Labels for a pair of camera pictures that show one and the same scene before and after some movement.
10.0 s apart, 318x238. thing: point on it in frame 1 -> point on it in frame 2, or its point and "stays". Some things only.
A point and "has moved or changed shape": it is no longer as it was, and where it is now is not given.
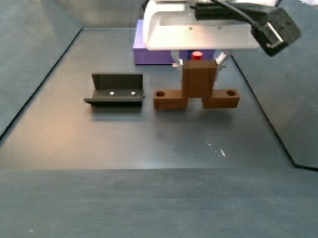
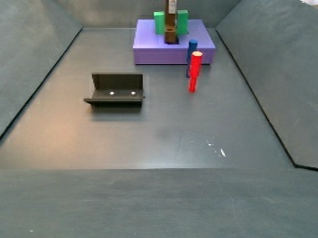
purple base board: [145, 56] stays
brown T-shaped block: [200, 75] has moved or changed shape
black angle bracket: [117, 87] stays
